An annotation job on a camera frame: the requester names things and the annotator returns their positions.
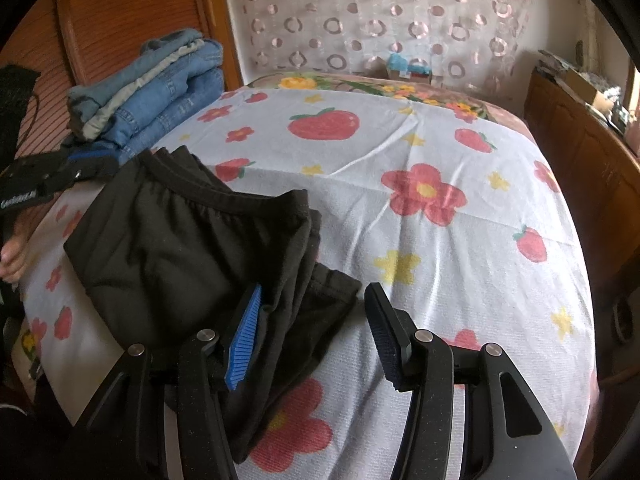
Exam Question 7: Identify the pink floral blanket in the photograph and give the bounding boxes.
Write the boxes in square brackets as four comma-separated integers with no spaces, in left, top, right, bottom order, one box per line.
[247,71,531,131]

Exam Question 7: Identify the wooden headboard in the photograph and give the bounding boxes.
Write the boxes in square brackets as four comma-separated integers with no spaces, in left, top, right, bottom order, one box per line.
[0,0,246,171]

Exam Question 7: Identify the wooden cabinet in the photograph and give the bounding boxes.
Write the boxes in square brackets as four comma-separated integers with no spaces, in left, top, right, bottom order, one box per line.
[522,67,640,281]

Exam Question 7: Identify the pile of papers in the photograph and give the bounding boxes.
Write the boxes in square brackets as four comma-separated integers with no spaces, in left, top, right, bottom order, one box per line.
[537,49,571,77]

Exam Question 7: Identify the folded faded grey-blue jeans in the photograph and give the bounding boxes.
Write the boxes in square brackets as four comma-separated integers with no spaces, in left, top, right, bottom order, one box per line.
[67,27,208,131]

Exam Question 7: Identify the cardboard box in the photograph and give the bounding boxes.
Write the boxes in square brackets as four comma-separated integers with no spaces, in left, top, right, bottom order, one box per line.
[560,67,608,106]

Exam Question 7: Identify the blue packet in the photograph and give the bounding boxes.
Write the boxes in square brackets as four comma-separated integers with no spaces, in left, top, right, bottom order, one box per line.
[385,52,433,83]

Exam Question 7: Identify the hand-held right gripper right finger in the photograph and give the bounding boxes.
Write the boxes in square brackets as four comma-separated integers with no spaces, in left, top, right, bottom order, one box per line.
[363,282,578,480]

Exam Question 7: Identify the circle patterned lace cloth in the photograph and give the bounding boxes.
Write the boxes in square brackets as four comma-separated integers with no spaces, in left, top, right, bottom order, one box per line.
[220,0,536,86]

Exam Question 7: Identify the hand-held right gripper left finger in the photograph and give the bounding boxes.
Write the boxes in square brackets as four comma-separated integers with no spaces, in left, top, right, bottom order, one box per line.
[72,282,263,480]

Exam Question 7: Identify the folded blue denim jeans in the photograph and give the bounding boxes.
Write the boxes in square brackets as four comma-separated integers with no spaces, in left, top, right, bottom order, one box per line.
[92,40,226,166]

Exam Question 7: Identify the dark round object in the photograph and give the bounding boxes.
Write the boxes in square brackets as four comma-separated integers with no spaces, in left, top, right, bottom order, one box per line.
[610,294,638,345]

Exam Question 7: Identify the black pants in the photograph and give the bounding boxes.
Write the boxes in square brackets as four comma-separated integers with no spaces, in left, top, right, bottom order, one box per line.
[63,146,363,466]

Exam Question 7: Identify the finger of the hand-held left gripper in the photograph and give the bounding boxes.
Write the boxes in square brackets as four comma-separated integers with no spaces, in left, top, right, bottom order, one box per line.
[47,156,123,193]
[30,146,115,165]

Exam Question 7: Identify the person's left hand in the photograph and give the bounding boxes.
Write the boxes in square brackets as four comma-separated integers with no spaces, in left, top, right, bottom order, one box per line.
[0,232,28,283]

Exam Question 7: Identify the floral bed sheet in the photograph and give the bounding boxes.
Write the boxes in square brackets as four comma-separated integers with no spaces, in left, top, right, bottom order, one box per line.
[20,85,596,480]

